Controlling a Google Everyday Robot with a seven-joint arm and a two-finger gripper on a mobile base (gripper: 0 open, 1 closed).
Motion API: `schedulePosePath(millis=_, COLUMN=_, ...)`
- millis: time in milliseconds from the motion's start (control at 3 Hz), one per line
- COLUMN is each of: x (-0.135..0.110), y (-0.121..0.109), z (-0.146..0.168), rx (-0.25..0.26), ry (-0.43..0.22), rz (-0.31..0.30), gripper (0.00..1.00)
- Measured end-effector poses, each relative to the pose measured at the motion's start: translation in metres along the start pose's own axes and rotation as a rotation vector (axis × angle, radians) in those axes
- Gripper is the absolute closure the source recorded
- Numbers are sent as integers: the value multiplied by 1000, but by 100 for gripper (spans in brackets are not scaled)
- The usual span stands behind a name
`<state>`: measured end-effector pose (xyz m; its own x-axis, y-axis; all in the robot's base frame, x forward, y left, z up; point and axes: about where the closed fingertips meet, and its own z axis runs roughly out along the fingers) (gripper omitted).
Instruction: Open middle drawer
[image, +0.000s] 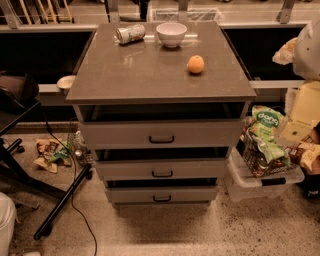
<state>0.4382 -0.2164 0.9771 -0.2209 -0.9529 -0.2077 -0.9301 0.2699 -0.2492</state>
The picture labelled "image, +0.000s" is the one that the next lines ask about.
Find grey drawer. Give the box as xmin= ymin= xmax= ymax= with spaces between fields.
xmin=95 ymin=159 xmax=226 ymax=181
xmin=79 ymin=121 xmax=243 ymax=149
xmin=105 ymin=186 xmax=218 ymax=205

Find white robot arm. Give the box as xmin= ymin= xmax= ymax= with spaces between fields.
xmin=293 ymin=16 xmax=320 ymax=80

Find grey drawer cabinet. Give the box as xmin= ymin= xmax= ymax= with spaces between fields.
xmin=65 ymin=21 xmax=258 ymax=208

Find orange fruit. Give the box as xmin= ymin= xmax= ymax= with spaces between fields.
xmin=187 ymin=55 xmax=204 ymax=74

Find white bowl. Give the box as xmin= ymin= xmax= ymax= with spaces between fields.
xmin=156 ymin=22 xmax=187 ymax=48

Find lying soda can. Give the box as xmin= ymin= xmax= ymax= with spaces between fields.
xmin=115 ymin=24 xmax=146 ymax=45

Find clear plastic storage bin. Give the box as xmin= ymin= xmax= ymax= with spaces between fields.
xmin=224 ymin=148 xmax=305 ymax=202

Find small round dish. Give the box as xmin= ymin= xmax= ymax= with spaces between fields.
xmin=57 ymin=75 xmax=76 ymax=90

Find green snack bag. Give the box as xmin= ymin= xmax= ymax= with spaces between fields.
xmin=249 ymin=105 xmax=291 ymax=166

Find snack wrappers on floor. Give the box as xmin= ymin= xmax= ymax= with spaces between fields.
xmin=34 ymin=139 xmax=72 ymax=173

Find black chair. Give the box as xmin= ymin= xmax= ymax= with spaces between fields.
xmin=0 ymin=71 xmax=39 ymax=135

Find black stand leg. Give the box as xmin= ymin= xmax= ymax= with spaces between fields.
xmin=33 ymin=164 xmax=92 ymax=241

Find white object bottom left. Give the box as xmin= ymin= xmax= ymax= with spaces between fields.
xmin=0 ymin=193 xmax=16 ymax=256

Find black cable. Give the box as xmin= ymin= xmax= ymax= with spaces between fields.
xmin=39 ymin=103 xmax=99 ymax=256

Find white wire basket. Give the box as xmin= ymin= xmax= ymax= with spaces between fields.
xmin=147 ymin=8 xmax=224 ymax=22

